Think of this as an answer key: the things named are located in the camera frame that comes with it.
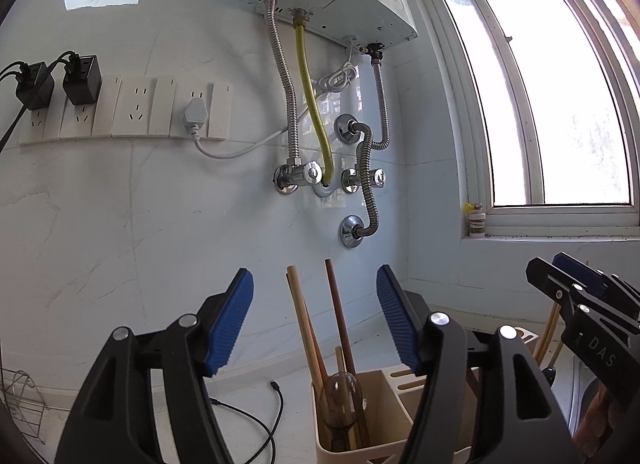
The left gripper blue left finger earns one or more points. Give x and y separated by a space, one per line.
222 318

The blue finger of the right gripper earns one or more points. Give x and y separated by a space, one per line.
550 280
590 279

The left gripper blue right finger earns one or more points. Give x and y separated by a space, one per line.
403 312

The pale bamboo chopstick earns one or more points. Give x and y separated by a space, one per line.
339 358

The brown wooden chopstick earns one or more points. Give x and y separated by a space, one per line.
320 363

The grey translucent spoon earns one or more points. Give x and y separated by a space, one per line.
338 409

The pale wooden chopstick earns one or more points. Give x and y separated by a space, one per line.
304 328

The dark red wooden chopstick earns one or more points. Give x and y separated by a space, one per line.
362 430

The light wooden chopstick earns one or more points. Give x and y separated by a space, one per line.
545 339

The light bamboo chopstick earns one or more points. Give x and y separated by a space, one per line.
555 355

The black spoon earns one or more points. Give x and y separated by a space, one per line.
549 374

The person right hand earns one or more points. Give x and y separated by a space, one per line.
602 417

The small jar on sill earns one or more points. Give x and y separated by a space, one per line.
475 220

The cream utensil holder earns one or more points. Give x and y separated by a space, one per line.
390 397

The white framed window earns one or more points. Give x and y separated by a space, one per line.
546 94

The black power adapter right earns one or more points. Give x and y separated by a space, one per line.
82 80

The black power adapter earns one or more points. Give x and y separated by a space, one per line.
35 85
82 80

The black power adapter left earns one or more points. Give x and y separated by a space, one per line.
35 85

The white wall plug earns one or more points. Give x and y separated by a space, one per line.
195 117

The white wall socket strip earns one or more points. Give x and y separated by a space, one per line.
133 106

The wire dish rack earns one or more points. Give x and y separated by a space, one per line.
25 403

